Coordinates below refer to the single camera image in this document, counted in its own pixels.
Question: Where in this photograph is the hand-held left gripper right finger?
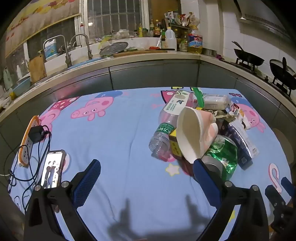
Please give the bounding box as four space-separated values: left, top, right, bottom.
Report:
193 159 270 241

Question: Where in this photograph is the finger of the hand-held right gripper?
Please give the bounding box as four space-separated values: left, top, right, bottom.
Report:
265 184 286 209
280 176 296 202

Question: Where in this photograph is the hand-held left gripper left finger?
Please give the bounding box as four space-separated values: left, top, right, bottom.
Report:
23 159 102 241

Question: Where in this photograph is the white pink paper bowl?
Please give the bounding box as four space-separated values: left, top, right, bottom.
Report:
177 107 218 164

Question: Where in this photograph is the crushed green can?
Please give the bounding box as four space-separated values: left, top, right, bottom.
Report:
202 135 238 181

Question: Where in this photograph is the smartphone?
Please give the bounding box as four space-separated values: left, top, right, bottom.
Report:
40 150 67 189

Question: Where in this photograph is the beige round stool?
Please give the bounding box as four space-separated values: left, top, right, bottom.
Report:
272 128 288 151

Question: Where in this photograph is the yellow brown small box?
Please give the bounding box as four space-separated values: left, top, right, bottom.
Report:
168 128 185 160

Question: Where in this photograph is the dark blue packet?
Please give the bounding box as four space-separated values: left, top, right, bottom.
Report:
225 123 259 171

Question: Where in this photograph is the clear bottle green label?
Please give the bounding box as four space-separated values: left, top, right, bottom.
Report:
149 113 179 159

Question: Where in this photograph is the blue cartoon printed tablecloth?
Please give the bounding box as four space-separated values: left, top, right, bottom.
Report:
8 86 292 241

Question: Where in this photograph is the black charger plug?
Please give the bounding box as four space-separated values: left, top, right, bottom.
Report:
29 126 45 142

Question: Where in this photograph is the brown crumpled paper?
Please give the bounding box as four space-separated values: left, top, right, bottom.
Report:
213 109 233 124

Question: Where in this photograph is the orange white power strip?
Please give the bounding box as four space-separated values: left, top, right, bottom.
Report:
18 115 41 168

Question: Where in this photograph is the red white snack wrapper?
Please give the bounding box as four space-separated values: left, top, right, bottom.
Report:
230 103 251 130

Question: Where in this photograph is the white tissue pack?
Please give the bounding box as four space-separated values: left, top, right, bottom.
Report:
203 95 232 110

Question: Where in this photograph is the green plastic strip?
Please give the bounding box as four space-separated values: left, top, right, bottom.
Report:
192 87 205 109

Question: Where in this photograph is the plastic bottle white label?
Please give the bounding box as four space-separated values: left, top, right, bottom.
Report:
158 91 197 121

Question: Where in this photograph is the gas stove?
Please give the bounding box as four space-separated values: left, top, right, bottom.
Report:
229 58 296 100

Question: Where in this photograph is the black pan with lid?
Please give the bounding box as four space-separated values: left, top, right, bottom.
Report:
269 57 296 90

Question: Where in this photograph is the blue plastic basin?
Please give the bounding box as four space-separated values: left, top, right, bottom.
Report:
10 76 31 96

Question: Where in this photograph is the wooden standing cutting board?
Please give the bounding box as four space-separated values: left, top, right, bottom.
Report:
28 54 47 83

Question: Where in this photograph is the steel faucet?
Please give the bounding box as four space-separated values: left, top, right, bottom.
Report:
69 34 93 60
43 35 72 67

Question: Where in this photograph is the black wok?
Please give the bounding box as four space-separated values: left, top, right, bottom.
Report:
232 41 265 66

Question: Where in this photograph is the kitchen counter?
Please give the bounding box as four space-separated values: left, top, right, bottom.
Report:
0 51 296 121

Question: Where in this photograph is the round pot lid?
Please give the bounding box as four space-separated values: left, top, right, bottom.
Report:
99 42 129 56

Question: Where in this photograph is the blue detergent jug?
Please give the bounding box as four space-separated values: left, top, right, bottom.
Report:
43 38 58 59

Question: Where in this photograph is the flat wooden cutting board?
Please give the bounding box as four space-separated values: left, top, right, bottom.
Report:
113 49 176 58

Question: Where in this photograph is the yellow cooking oil bottle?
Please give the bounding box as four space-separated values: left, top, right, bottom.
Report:
187 29 203 54

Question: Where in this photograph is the white ceramic sink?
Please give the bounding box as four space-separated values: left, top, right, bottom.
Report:
44 37 161 70

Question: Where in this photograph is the white plastic jug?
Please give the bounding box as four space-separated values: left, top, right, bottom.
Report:
165 27 177 52

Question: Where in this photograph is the row of sauce bottles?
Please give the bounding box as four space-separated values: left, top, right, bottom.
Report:
137 19 166 38

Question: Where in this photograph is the pile of food bags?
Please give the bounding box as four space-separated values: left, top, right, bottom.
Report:
164 10 200 30

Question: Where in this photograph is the barred window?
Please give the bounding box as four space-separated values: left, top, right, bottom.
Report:
87 0 142 39

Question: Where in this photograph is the steel range hood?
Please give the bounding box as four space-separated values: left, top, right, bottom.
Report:
235 0 292 40

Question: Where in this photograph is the black charger with cable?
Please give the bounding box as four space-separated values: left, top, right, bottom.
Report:
7 125 52 202

